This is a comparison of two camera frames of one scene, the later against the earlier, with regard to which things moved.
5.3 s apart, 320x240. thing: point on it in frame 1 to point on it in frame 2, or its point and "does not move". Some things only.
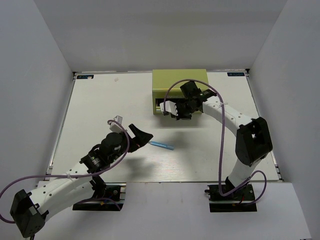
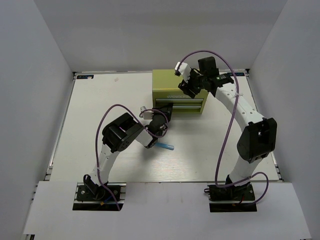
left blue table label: (84, 76) does not move
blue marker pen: (162, 145) does not move
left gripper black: (141, 138) to (166, 110)
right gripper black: (180, 116) to (186, 86)
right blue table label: (235, 74) does not move
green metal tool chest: (166, 84) does not move
